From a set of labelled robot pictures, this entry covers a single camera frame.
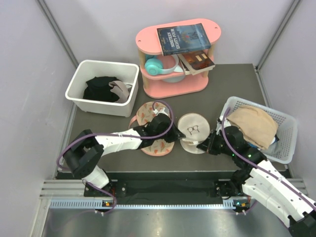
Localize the grey cloth in basket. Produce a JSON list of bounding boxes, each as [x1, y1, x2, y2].
[[265, 140, 282, 156]]

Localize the teal headphones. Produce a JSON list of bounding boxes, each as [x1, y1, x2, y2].
[[145, 55, 184, 76]]

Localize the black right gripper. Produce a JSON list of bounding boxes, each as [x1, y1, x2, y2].
[[197, 130, 235, 157]]

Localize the blue Nineteen Eighty-Four book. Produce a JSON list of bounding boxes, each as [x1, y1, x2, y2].
[[157, 23, 211, 56]]

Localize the white plastic bin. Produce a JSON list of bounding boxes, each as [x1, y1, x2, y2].
[[65, 60, 139, 117]]

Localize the white plastic basket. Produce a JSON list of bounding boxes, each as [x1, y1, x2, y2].
[[220, 96, 298, 164]]

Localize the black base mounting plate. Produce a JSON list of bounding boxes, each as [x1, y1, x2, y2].
[[86, 179, 245, 198]]

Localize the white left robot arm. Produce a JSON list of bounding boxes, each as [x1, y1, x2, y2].
[[63, 112, 186, 196]]

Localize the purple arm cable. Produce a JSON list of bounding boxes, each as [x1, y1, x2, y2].
[[57, 101, 175, 215], [221, 107, 316, 214]]

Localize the grey slotted cable duct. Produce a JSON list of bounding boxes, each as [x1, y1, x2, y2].
[[49, 199, 250, 210]]

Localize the white mesh laundry bag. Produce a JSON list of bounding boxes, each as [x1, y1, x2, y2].
[[177, 113, 211, 155]]

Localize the pink wooden shelf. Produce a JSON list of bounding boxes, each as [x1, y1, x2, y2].
[[135, 18, 221, 99]]

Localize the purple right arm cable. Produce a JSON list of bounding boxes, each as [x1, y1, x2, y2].
[[221, 107, 316, 214]]

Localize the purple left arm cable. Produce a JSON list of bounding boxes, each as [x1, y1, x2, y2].
[[57, 101, 175, 215]]

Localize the floral mesh laundry bag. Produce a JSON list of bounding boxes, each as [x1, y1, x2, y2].
[[128, 102, 174, 157]]

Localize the black garment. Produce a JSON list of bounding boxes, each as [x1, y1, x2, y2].
[[83, 77, 118, 103]]

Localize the beige cloth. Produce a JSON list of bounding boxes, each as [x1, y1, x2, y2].
[[227, 105, 278, 150]]

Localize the dark orange book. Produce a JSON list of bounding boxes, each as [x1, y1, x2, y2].
[[178, 50, 215, 75]]

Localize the grey bowl on shelf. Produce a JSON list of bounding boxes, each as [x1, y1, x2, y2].
[[163, 75, 186, 83]]

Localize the beige bra in bin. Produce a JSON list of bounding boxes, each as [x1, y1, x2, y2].
[[109, 80, 132, 103]]

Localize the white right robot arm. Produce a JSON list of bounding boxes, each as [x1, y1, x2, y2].
[[197, 126, 316, 237]]

